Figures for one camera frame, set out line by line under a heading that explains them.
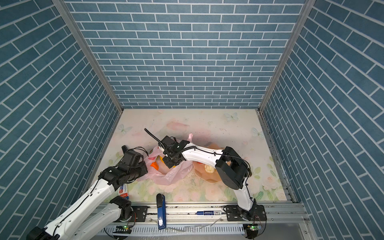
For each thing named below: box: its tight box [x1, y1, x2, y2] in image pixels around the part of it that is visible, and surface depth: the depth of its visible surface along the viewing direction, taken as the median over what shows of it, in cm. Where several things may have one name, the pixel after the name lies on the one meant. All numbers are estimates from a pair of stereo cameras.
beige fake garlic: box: [204, 164, 216, 173], surface depth 86 cm
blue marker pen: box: [195, 210, 225, 216], surface depth 75 cm
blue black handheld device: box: [156, 193, 167, 230], surface depth 74 cm
